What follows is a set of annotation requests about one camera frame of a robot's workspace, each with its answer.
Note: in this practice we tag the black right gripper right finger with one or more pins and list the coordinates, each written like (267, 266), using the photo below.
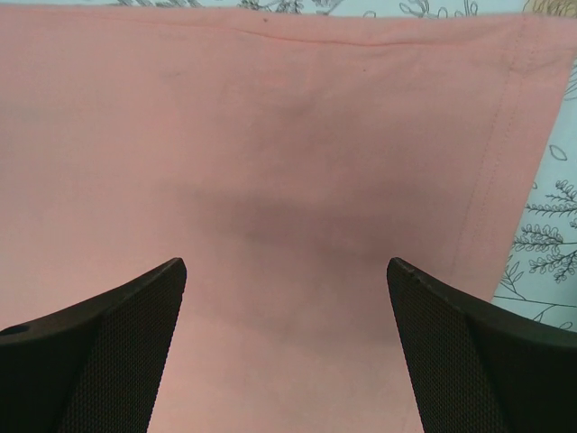
(475, 367)

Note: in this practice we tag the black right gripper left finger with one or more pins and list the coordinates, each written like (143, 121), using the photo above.
(95, 366)

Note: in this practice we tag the salmon pink t shirt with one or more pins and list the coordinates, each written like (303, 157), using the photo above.
(98, 159)

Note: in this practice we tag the floral patterned table mat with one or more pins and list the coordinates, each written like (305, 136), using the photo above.
(545, 234)

